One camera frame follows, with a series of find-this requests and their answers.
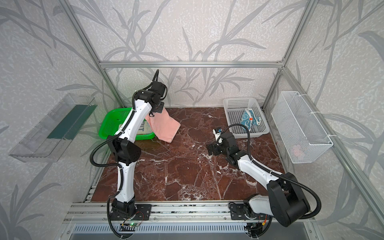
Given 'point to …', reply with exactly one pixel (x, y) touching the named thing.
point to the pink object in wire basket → (296, 151)
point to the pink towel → (164, 127)
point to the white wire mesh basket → (305, 139)
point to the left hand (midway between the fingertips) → (155, 102)
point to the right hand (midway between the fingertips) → (213, 138)
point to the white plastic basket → (234, 108)
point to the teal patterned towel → (249, 118)
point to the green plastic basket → (113, 121)
